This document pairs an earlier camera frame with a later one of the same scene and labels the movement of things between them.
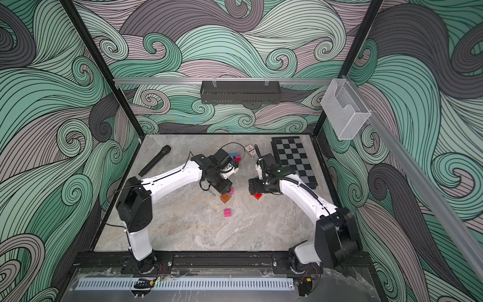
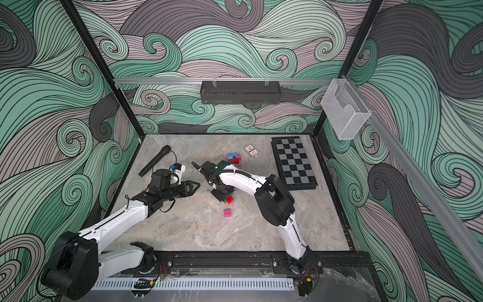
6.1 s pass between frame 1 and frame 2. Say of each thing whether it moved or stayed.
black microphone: stayed
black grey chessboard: stayed
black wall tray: stayed
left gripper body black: moved
